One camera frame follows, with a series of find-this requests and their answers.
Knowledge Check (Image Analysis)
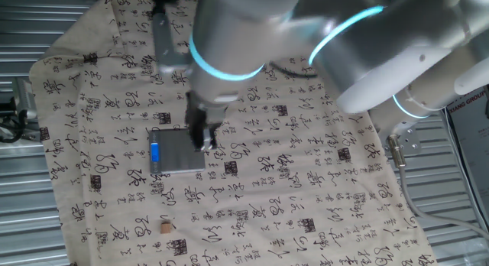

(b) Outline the silver digital pocket scale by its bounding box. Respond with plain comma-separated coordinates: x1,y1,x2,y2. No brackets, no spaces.
147,128,206,175

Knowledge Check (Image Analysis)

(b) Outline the silver side camera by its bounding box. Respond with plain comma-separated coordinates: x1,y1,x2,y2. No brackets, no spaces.
11,77,38,122

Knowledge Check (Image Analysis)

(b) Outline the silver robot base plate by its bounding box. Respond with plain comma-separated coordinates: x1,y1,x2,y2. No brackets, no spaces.
387,122,423,157

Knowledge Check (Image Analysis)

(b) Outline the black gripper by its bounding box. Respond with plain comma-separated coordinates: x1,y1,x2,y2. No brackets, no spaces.
184,90,231,152

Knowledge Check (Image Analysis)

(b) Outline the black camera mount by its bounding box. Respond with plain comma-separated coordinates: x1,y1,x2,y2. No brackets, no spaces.
0,97,28,144

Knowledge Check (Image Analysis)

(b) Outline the white printed poster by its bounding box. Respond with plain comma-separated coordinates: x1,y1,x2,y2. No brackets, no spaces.
445,85,489,221

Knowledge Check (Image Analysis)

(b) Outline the grey cable with brass connector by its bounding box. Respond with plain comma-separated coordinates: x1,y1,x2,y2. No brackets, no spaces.
385,134,489,240

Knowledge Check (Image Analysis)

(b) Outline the beige calligraphy print cloth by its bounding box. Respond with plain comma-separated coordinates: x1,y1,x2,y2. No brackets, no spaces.
28,0,439,266

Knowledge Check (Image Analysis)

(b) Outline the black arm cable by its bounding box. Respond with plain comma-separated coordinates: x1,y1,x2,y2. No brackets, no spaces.
269,61,318,79

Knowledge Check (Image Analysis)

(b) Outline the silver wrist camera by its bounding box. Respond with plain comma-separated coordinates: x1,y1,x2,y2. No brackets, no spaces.
150,0,193,76

